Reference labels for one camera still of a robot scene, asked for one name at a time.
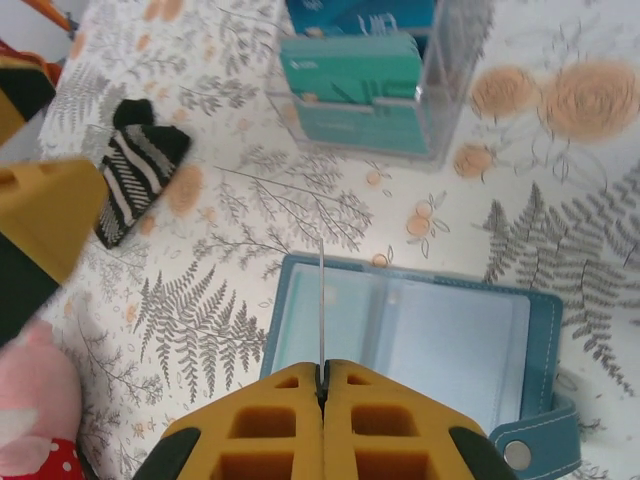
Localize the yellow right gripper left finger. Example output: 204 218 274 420
134 360 326 480

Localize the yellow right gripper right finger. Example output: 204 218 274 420
322 358 506 480

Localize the blue leather card holder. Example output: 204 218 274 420
258 252 584 474

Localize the thin plastic credit card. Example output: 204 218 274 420
314 238 329 401

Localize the teal credit card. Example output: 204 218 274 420
278 33 420 107

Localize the clear acrylic card stand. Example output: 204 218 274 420
264 0 494 166

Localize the blue credit card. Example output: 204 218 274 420
284 0 436 36

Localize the black white striped sock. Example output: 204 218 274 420
93 98 192 250

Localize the pink pig plush toy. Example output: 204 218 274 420
0 319 84 480

